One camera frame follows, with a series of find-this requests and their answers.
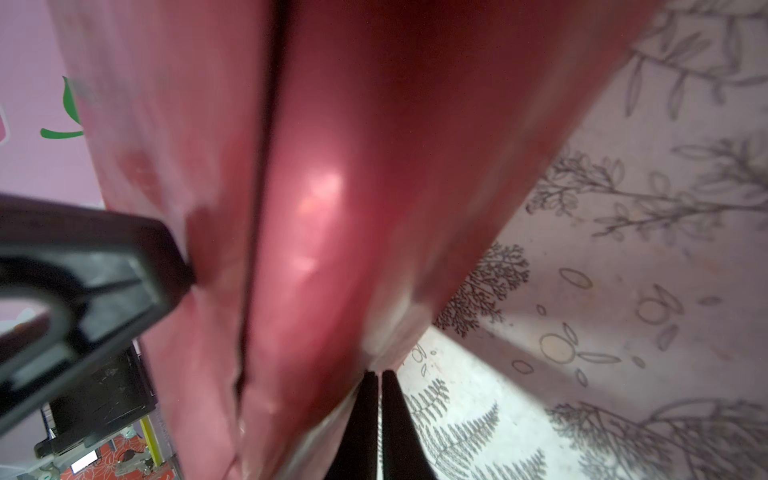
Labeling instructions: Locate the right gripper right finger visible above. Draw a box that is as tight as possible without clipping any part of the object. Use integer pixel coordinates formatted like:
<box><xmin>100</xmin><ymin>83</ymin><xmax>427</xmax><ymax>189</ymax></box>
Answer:
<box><xmin>381</xmin><ymin>370</ymin><xmax>437</xmax><ymax>480</ymax></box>

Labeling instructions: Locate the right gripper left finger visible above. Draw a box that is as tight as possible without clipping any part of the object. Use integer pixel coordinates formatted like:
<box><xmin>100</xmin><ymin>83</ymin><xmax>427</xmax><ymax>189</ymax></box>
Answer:
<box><xmin>325</xmin><ymin>371</ymin><xmax>379</xmax><ymax>480</ymax></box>

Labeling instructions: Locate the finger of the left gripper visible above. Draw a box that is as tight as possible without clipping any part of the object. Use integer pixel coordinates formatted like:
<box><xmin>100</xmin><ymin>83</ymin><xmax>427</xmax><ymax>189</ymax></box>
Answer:
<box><xmin>1</xmin><ymin>194</ymin><xmax>195</xmax><ymax>432</ymax></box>

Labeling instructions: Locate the dark red wrapping paper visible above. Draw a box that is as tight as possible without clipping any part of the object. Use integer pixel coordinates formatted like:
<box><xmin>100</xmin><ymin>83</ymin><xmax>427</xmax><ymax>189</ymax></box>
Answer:
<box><xmin>49</xmin><ymin>1</ymin><xmax>658</xmax><ymax>479</ymax></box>

